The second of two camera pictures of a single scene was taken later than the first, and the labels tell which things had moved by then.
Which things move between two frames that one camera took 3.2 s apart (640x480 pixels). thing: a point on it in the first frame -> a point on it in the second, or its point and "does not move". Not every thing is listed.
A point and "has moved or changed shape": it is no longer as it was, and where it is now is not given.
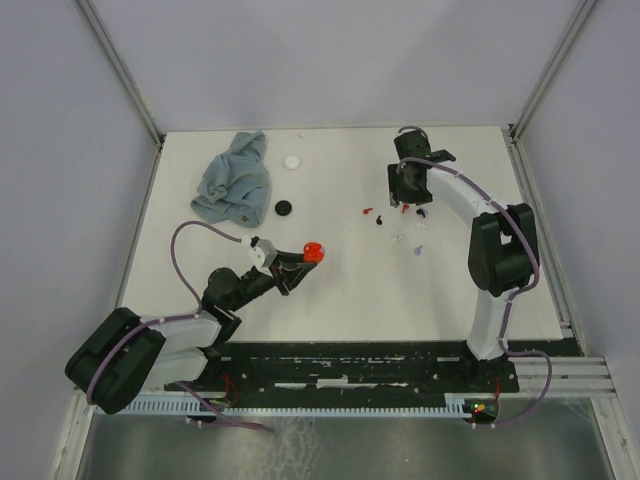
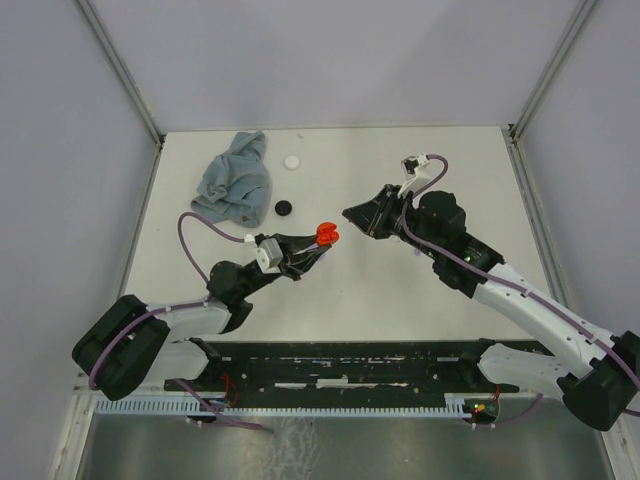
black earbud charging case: (283, 207) does not move
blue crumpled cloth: (236, 187) does not move
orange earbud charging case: (313, 252) has moved or changed shape
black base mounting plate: (233, 369) does not move
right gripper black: (396, 193) -> (372, 217)
